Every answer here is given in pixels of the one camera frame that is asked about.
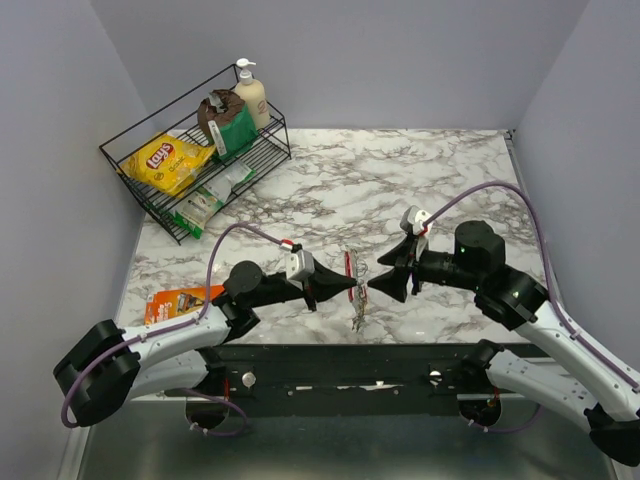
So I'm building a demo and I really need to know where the steel key organizer red handle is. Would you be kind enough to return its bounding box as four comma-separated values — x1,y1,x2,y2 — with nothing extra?
344,247,368,332

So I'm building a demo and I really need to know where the brown and green bag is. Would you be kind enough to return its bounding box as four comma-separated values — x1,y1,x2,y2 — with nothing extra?
197,89,258,161

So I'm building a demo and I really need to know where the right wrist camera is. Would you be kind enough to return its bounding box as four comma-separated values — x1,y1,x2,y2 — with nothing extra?
400,205,432,257

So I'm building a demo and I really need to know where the yellow Lays chips bag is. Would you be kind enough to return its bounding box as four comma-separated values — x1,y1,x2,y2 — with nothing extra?
120,134,215,197

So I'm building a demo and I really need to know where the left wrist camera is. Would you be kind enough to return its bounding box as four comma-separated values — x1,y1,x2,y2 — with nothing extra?
285,249,315,283

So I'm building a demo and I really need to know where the cream lotion pump bottle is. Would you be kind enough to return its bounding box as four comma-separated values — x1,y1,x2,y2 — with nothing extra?
234,58,270,130

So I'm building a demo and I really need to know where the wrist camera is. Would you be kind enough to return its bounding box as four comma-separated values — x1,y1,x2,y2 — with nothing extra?
285,249,315,283
400,205,432,257

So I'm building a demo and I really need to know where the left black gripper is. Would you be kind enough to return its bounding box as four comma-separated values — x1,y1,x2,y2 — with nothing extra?
249,257,357,312

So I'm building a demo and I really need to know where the white green flat packet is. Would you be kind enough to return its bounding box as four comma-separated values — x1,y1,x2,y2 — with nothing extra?
203,160,256,202

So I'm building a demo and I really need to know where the orange box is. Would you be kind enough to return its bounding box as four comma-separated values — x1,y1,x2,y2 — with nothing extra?
144,287,206,325

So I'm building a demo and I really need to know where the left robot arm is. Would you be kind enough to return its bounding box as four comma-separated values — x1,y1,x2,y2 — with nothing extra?
53,261,356,428

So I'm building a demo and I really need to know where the black wire rack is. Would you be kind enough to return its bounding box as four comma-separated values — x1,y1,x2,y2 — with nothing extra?
99,65,291,243

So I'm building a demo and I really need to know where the green white snack packet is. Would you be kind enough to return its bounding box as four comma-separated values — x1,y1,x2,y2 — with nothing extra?
171,186,229,239

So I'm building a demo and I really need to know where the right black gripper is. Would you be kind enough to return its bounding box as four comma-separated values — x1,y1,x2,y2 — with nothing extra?
366,233,482,303

